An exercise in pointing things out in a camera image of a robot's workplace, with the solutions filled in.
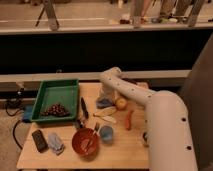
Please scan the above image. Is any grey blue cloth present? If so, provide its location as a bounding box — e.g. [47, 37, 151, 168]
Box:
[48, 132, 65, 155]

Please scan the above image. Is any pile of brown nuts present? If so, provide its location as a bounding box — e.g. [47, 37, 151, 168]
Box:
[42, 103, 69, 117]

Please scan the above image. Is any blue sponge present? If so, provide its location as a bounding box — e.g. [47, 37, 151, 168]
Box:
[96, 99, 113, 109]

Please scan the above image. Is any black knife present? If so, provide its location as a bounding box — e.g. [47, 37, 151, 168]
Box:
[81, 97, 89, 119]

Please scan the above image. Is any black cable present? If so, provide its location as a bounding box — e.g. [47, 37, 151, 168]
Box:
[4, 87, 25, 150]

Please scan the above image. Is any small blue cup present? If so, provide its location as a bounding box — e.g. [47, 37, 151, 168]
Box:
[99, 125, 113, 143]

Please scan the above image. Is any blue power box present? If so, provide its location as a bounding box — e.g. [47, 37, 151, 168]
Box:
[22, 105, 33, 123]

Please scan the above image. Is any black phone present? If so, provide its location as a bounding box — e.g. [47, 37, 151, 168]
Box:
[32, 130, 48, 153]

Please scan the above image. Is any orange carrot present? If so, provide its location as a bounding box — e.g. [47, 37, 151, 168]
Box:
[125, 110, 134, 130]

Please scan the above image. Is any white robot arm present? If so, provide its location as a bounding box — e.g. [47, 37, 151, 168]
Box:
[99, 67, 198, 171]

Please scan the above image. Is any metal cup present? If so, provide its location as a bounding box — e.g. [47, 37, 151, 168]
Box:
[142, 132, 149, 147]

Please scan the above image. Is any red bowl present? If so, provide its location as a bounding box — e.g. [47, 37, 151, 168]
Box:
[72, 128, 99, 157]

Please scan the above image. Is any yellow apple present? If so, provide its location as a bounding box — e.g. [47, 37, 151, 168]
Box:
[115, 98, 127, 110]

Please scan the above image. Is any green plastic tray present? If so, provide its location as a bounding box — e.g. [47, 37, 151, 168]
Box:
[31, 79, 79, 123]

